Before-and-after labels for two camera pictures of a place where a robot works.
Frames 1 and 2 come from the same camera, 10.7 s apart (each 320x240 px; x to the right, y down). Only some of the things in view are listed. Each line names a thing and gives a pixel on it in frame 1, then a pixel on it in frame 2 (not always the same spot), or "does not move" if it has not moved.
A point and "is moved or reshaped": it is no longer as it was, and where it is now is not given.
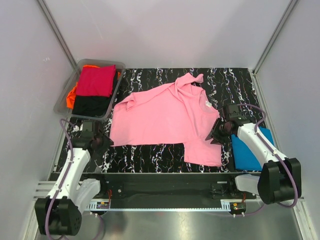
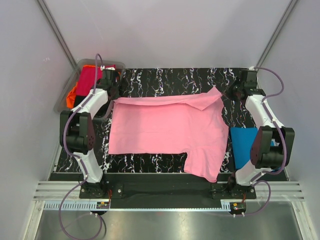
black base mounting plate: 167,187 does not move
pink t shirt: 178,113 is moved or reshaped
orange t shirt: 70,99 does not move
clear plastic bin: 60,105 does not move
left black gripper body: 96,138 → 116,90
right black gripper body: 222,131 → 233,89
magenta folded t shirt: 98,81 does not move
